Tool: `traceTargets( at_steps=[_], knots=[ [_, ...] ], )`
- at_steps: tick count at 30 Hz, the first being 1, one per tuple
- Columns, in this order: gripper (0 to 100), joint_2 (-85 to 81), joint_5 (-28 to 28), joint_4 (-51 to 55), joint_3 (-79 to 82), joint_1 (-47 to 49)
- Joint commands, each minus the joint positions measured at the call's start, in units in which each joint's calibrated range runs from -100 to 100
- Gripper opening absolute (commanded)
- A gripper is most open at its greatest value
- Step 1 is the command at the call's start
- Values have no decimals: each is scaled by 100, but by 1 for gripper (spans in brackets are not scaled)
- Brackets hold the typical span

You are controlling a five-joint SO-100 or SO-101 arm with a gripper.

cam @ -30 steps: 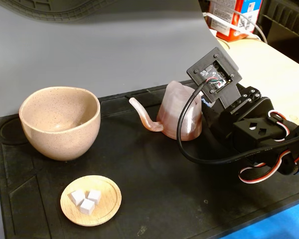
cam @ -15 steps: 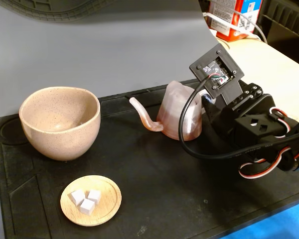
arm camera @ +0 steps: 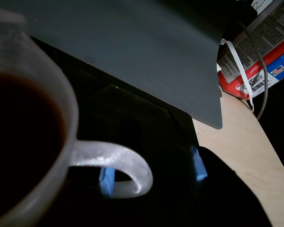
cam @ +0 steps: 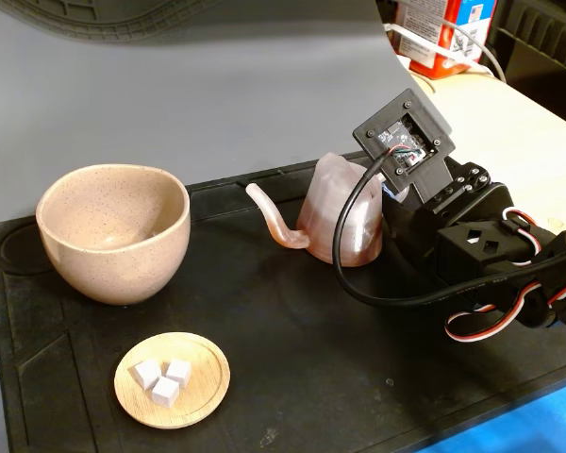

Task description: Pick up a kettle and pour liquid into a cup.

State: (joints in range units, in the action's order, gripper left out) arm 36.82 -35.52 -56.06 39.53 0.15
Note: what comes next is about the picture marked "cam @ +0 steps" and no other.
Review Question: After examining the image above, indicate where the grey silicone backdrop mat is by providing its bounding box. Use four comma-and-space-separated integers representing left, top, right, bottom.
0, 0, 428, 223

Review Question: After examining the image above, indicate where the beige speckled ceramic cup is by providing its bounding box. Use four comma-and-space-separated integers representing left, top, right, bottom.
35, 163, 191, 307

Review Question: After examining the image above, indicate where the round wooden saucer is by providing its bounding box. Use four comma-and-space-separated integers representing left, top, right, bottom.
113, 331, 231, 430

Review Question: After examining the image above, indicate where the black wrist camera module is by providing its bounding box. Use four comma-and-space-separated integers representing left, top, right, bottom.
352, 88, 457, 210

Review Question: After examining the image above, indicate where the red white blue carton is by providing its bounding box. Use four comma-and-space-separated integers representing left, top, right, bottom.
391, 0, 499, 80

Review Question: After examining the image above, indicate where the thin grey cable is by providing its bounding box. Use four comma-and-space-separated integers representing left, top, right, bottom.
441, 18, 507, 84

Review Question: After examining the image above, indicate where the red white black servo wire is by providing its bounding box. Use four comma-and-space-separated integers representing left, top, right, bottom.
444, 277, 566, 342
502, 207, 544, 266

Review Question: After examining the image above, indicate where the wide blue tape strip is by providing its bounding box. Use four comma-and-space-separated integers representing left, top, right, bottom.
417, 390, 566, 453

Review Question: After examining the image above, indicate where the white sugar cube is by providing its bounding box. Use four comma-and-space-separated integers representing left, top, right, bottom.
164, 358, 192, 389
131, 358, 163, 392
150, 376, 181, 409

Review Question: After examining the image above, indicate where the translucent pink kettle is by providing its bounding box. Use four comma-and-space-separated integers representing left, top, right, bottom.
244, 152, 410, 268

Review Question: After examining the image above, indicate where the black camera usb cable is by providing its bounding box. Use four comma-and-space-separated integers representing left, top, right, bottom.
332, 150, 566, 308

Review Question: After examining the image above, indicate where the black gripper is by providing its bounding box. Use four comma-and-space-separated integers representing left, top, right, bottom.
380, 159, 543, 294

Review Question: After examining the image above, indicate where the black plastic crate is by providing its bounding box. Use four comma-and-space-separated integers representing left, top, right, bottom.
480, 0, 566, 132

